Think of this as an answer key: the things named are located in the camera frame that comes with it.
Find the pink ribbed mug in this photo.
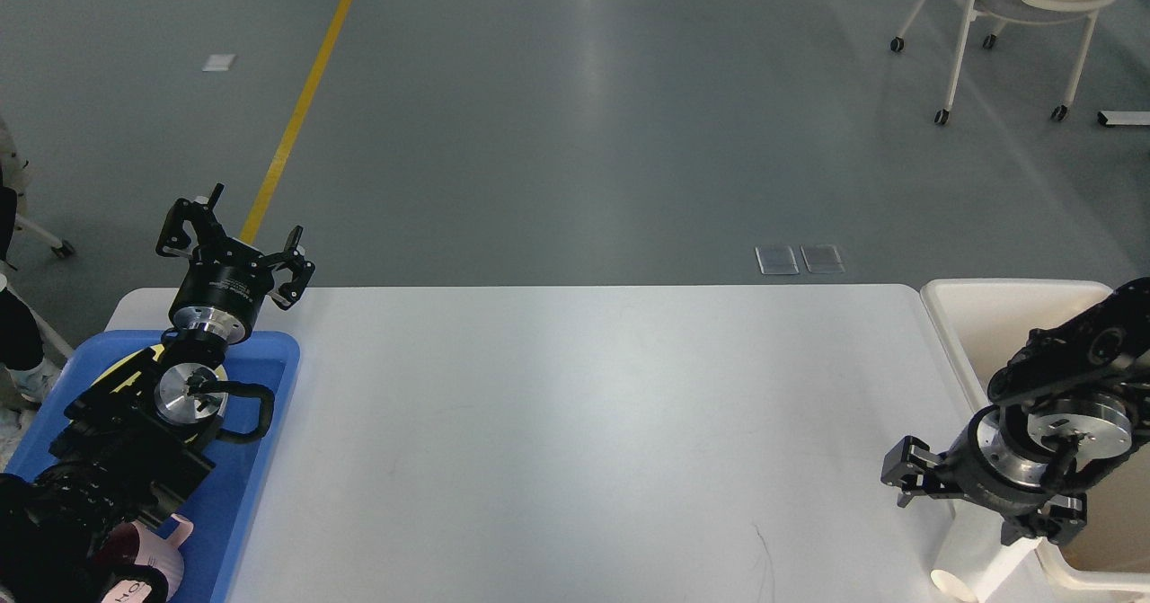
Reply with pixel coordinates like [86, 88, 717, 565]
[92, 513, 194, 602]

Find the left clear floor plate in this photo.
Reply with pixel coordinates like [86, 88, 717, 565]
[756, 245, 802, 276]

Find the right clear floor plate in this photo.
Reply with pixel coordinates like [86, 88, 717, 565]
[802, 245, 845, 274]

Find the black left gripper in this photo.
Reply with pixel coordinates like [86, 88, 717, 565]
[155, 182, 315, 342]

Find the white bar on floor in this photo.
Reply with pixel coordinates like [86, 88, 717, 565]
[1097, 109, 1150, 128]

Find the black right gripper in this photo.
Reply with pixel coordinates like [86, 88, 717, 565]
[880, 410, 1088, 545]

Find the white paper cup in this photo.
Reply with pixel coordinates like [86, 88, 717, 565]
[932, 499, 1040, 602]

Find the person in black clothes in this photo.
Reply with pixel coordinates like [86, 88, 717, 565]
[1, 121, 60, 403]

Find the beige plastic bin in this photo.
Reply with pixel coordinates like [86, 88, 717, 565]
[921, 278, 1149, 602]

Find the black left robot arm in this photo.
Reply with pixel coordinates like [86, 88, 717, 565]
[3, 184, 315, 602]

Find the blue plastic tray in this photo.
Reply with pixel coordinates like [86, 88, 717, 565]
[5, 330, 300, 602]

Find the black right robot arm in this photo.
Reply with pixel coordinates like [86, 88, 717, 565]
[880, 277, 1149, 545]

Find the clear floor plate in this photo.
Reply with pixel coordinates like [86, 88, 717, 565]
[802, 245, 845, 274]
[756, 245, 802, 276]

